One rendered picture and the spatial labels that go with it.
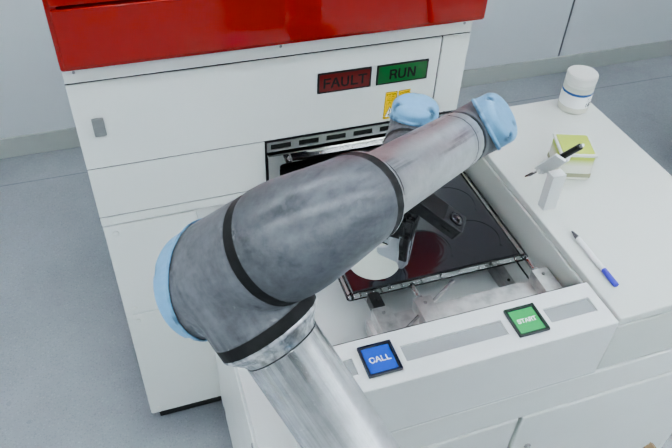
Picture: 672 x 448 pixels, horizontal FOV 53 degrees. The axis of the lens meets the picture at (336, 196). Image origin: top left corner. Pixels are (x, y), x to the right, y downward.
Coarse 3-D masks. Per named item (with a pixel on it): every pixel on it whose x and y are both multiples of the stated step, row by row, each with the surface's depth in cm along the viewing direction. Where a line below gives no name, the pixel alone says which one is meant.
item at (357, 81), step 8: (344, 72) 138; (352, 72) 138; (360, 72) 139; (368, 72) 140; (320, 80) 137; (328, 80) 138; (336, 80) 138; (344, 80) 139; (352, 80) 140; (360, 80) 140; (368, 80) 141; (320, 88) 138; (328, 88) 139; (336, 88) 140; (344, 88) 140
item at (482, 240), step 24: (456, 192) 144; (480, 216) 139; (432, 240) 133; (456, 240) 133; (480, 240) 133; (504, 240) 134; (408, 264) 128; (432, 264) 128; (456, 264) 128; (360, 288) 123
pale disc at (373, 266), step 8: (376, 248) 131; (368, 256) 129; (376, 256) 129; (360, 264) 127; (368, 264) 127; (376, 264) 127; (384, 264) 127; (392, 264) 128; (360, 272) 126; (368, 272) 126; (376, 272) 126; (384, 272) 126; (392, 272) 126
